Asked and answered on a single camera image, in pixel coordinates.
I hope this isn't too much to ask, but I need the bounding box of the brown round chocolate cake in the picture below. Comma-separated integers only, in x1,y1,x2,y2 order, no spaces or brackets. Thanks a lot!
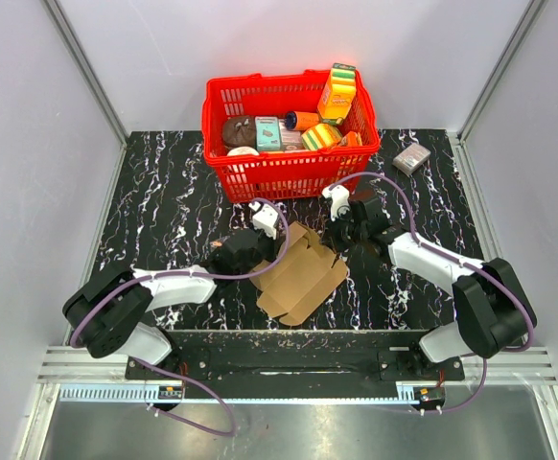
221,115,257,149

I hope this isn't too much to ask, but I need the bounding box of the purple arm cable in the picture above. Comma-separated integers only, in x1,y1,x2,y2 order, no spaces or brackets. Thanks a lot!
69,196,291,437
329,171,537,416

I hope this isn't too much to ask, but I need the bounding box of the tall orange sponge box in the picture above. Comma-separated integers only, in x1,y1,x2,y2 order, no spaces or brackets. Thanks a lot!
317,63,357,126

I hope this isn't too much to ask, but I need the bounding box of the white wrapped tissue pack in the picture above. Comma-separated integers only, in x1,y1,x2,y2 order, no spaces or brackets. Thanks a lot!
392,143,430,175

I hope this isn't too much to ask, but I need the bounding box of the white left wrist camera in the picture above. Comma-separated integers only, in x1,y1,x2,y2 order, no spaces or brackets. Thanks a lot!
249,201,279,240

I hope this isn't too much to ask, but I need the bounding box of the teal small carton box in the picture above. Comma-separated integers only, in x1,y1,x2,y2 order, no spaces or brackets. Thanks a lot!
254,116,281,151

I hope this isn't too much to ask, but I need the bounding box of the pink small food box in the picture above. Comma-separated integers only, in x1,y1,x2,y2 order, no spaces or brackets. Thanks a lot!
278,119,304,151

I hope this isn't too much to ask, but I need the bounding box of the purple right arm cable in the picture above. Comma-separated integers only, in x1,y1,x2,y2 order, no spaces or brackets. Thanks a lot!
329,171,537,416

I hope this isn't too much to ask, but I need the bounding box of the brown cardboard box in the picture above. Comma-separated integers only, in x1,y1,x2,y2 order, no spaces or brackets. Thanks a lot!
251,221,348,327

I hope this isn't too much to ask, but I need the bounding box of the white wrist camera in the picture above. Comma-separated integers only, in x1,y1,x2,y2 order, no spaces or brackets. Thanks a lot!
322,185,350,222
249,201,279,240

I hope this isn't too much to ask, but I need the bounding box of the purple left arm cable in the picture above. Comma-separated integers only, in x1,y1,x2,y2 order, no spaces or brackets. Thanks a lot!
69,196,291,437

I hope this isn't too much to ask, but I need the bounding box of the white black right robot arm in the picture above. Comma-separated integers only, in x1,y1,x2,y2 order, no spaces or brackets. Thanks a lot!
322,186,537,380

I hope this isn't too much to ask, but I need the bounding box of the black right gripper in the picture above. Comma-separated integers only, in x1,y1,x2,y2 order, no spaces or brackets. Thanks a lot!
320,206,367,256

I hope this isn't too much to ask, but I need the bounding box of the red plastic shopping basket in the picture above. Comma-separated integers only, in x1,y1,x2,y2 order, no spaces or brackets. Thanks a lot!
201,64,381,203

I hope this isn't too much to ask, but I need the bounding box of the yellow green sponge pack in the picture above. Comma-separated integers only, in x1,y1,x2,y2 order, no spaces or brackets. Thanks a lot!
301,123,343,151

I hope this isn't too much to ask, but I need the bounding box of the orange snack packet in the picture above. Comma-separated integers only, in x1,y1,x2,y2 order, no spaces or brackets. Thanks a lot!
337,131,362,148

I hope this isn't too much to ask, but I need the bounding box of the aluminium frame rail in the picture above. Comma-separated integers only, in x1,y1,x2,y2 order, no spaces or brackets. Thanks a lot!
37,347,556,405

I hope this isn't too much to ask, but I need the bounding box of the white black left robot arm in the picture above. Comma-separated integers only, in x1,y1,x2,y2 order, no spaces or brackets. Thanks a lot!
62,229,283,380

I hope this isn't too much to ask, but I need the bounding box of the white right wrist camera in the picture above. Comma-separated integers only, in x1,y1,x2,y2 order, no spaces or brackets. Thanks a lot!
322,185,350,222

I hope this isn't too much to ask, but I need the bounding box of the white round lid container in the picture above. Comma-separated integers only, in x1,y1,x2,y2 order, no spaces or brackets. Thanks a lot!
227,146,259,157

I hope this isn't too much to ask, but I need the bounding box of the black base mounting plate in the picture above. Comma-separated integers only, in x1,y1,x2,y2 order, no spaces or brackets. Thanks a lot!
125,328,467,384

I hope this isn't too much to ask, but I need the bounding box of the orange cylindrical can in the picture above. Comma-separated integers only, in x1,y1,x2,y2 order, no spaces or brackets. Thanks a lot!
285,111,320,131

